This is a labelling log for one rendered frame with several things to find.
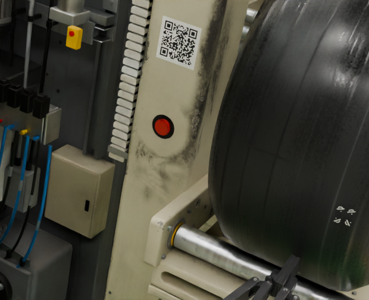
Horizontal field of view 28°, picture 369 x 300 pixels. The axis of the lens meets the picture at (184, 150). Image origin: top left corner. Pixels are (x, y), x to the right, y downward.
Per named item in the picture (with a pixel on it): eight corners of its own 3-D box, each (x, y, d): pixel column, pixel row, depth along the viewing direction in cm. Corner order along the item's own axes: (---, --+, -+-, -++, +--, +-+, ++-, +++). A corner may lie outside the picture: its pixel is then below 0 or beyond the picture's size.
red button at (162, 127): (153, 132, 135) (155, 117, 133) (158, 129, 136) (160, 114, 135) (167, 138, 133) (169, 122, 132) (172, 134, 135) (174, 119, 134)
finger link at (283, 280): (278, 282, 106) (283, 284, 106) (296, 255, 111) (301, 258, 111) (274, 297, 107) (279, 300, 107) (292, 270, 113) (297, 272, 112)
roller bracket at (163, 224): (141, 263, 131) (150, 217, 127) (233, 183, 164) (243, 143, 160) (157, 271, 130) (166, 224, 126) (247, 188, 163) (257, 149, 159)
